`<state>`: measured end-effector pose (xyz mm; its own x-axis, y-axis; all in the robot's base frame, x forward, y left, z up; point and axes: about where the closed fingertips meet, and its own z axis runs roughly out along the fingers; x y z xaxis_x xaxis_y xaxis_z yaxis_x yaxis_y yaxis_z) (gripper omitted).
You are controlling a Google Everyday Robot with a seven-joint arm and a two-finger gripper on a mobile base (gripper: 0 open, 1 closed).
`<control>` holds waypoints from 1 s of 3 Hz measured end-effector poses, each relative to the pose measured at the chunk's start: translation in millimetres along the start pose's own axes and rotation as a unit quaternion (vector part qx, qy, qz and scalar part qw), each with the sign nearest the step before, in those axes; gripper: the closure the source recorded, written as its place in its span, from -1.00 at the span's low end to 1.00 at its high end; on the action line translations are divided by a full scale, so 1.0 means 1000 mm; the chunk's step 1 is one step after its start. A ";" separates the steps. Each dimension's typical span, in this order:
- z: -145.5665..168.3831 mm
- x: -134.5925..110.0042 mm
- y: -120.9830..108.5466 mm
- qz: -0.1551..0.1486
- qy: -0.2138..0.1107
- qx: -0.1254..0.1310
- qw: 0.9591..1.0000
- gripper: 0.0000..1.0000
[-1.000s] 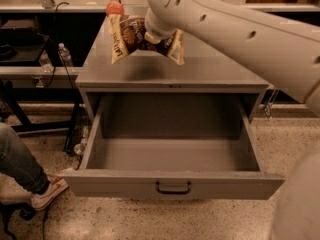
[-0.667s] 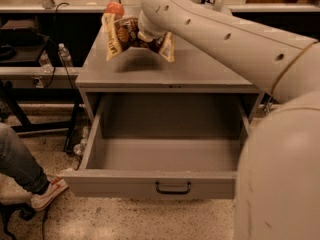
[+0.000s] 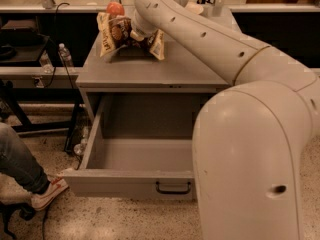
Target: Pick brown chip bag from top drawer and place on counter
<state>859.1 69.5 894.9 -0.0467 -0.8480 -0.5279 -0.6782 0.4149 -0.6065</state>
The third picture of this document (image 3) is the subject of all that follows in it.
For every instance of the grey cabinet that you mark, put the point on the grey cabinet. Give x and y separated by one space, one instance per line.
129 70

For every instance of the black drawer handle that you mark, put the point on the black drawer handle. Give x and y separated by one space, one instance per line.
173 189

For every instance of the white bowl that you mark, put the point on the white bowl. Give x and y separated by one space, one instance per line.
194 8

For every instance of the open grey top drawer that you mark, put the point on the open grey top drawer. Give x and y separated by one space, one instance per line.
138 139

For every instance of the orange round fruit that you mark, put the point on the orange round fruit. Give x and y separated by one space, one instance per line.
115 8

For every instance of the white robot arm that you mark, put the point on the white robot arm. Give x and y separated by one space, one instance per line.
247 139

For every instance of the person leg in jeans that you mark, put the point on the person leg in jeans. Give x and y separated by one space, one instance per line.
17 161

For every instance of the brown chip bag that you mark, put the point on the brown chip bag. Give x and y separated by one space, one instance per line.
116 32

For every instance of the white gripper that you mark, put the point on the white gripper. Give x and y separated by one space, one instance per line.
139 31

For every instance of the white red sneaker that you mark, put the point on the white red sneaker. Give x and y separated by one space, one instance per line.
48 192

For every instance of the black side table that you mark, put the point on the black side table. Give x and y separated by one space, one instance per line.
24 80

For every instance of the clear water bottle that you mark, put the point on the clear water bottle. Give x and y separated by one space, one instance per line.
45 63
65 56

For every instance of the water bottle on floor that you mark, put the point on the water bottle on floor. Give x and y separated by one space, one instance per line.
81 146

